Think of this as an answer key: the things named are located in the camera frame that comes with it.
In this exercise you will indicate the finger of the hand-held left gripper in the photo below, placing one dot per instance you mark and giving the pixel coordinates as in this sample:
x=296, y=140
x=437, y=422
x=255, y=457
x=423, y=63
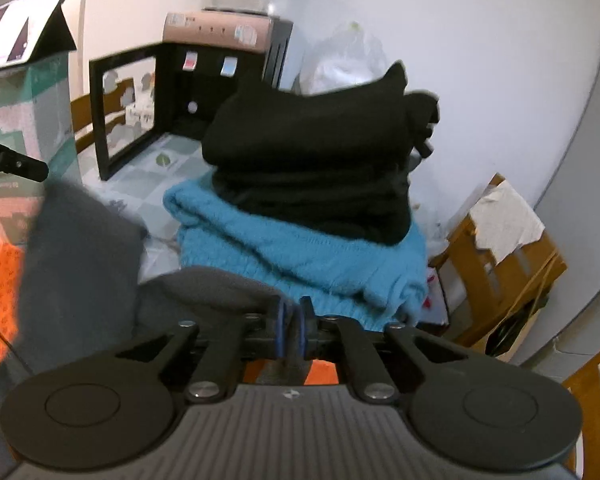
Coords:
x=15, y=160

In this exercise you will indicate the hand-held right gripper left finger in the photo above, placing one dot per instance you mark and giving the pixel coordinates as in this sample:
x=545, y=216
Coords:
x=282, y=330

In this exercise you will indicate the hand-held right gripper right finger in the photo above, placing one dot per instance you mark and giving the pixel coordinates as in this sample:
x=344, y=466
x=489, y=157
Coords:
x=305, y=327

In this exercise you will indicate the grey garment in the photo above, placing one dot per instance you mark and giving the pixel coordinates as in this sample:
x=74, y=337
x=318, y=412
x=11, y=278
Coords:
x=80, y=270

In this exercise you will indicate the teal and pink cardboard box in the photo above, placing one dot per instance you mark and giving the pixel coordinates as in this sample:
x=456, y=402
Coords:
x=20, y=110

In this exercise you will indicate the teal folded towel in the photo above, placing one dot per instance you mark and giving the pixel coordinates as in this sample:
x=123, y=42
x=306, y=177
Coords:
x=290, y=255

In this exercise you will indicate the wooden chair back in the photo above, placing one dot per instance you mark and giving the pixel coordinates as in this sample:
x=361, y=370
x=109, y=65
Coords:
x=82, y=120

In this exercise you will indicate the wooden chair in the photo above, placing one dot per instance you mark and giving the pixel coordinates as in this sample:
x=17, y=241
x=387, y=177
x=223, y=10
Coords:
x=82, y=120
x=597, y=410
x=510, y=290

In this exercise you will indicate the orange patterned mat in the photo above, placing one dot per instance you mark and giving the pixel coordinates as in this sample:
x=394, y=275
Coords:
x=0, y=280

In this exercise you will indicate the checkered tablecloth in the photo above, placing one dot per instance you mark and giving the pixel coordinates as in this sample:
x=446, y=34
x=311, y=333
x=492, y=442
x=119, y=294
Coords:
x=140, y=185

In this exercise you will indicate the tablet with black cover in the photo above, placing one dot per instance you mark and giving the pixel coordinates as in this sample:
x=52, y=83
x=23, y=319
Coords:
x=10, y=30

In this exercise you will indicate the black folded garment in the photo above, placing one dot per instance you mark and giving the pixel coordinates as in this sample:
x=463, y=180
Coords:
x=305, y=150

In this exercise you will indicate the black water dispenser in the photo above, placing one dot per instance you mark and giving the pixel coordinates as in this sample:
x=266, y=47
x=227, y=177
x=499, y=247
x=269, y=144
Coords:
x=205, y=90

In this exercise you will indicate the white cloth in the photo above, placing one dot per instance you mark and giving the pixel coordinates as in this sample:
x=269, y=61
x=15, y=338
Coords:
x=510, y=220

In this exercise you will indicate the white plastic bag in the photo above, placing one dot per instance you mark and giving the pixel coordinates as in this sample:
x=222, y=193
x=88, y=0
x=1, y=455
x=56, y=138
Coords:
x=340, y=60

